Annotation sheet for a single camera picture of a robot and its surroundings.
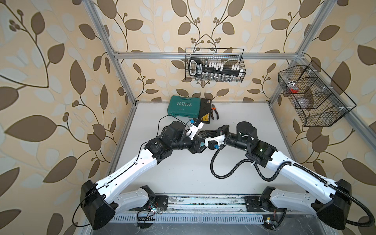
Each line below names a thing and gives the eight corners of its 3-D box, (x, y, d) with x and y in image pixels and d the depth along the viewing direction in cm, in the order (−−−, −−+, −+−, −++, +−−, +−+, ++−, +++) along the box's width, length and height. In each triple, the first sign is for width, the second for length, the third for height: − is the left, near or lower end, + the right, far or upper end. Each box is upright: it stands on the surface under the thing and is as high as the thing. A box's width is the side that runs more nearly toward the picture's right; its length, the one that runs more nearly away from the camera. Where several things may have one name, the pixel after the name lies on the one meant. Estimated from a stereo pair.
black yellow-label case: (197, 122, 110) (197, 120, 108) (200, 100, 126) (200, 98, 123) (210, 123, 109) (210, 121, 107) (211, 101, 125) (211, 99, 123)
